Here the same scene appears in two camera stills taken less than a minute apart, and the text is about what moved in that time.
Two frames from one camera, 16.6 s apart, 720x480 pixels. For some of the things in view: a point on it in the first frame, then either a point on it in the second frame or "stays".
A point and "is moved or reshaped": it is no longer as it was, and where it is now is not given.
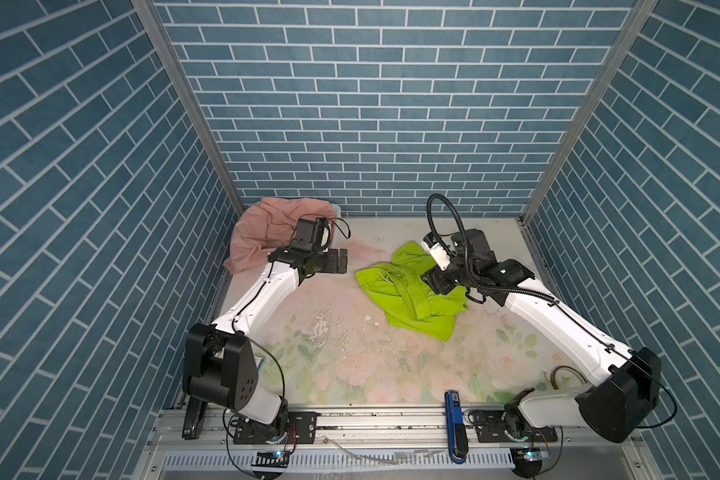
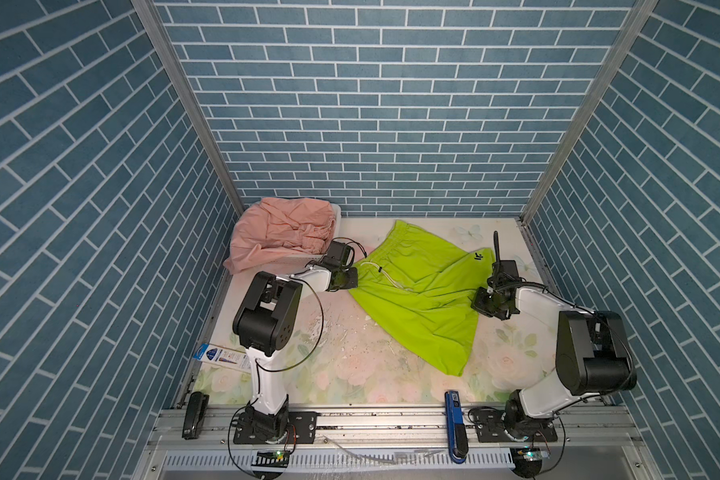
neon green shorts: (405, 296) is moved or reshaped
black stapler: (195, 411) stays
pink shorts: (268, 225) stays
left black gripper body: (326, 261) -> (347, 277)
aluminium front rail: (395, 429) stays
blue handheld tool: (456, 432) stays
